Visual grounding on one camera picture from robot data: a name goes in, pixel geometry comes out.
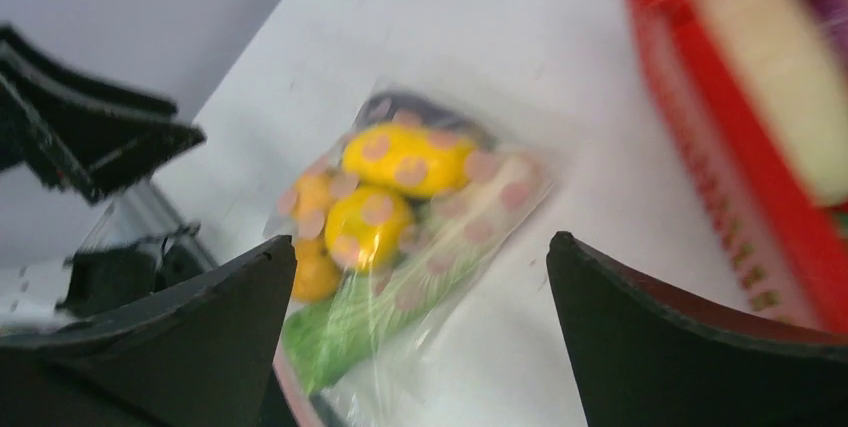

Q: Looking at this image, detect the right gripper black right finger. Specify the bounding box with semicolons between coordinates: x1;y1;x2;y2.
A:
546;232;847;427

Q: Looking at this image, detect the red plastic basket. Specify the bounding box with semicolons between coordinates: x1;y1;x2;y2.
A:
624;0;847;333

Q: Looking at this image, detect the yellow mango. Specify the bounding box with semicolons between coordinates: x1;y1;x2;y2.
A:
291;239;342;303

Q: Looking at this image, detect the yellow lemon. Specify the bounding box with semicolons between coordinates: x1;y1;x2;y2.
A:
277;170;359;240

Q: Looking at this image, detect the yellow squash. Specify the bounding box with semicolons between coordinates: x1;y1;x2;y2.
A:
340;123;479;199

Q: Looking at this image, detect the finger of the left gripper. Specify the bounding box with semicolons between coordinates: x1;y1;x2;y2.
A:
1;24;206;205

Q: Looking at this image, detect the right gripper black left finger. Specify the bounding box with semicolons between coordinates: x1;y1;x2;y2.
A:
1;236;296;426

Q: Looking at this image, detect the green napa cabbage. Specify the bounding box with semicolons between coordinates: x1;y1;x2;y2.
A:
281;152;551;399

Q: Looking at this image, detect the long white radish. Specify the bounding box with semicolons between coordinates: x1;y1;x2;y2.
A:
691;0;847;206

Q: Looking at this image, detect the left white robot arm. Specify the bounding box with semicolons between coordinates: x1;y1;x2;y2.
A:
1;24;206;336

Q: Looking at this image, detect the clear pink-dotted zip bag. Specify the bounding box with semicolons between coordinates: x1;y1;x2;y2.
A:
263;83;556;426

